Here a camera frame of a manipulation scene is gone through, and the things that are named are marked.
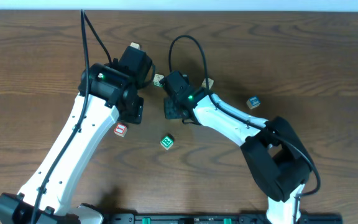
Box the red letter I block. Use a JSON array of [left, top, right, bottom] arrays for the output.
[[114, 123, 128, 137]]

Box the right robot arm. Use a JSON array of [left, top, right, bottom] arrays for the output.
[[160, 71, 315, 223]]

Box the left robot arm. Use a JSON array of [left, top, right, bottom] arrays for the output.
[[0, 62, 155, 223]]

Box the wooden block green picture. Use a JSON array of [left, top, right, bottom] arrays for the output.
[[153, 74, 165, 87]]

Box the wooden block yellow side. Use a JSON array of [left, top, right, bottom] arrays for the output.
[[201, 78, 214, 89]]

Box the green letter R block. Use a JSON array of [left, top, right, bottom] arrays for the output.
[[160, 135, 174, 150]]

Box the wooden block red bottom edge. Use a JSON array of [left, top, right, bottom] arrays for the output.
[[130, 42, 140, 50]]

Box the blue number 2 block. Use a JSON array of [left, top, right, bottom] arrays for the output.
[[246, 96, 260, 110]]

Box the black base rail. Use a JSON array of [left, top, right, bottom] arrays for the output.
[[102, 213, 343, 224]]

